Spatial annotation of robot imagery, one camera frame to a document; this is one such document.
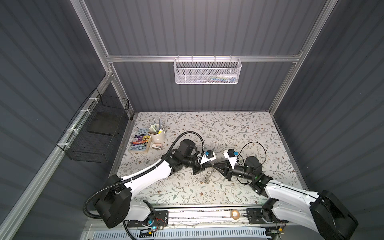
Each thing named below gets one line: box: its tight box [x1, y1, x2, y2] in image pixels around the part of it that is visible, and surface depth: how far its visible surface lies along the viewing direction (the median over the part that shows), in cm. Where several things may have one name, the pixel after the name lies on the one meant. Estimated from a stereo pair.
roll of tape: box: [230, 209, 240, 220], surface depth 77 cm
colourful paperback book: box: [129, 127, 152, 153], surface depth 102 cm
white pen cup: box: [148, 124, 166, 144], surface depth 101 cm
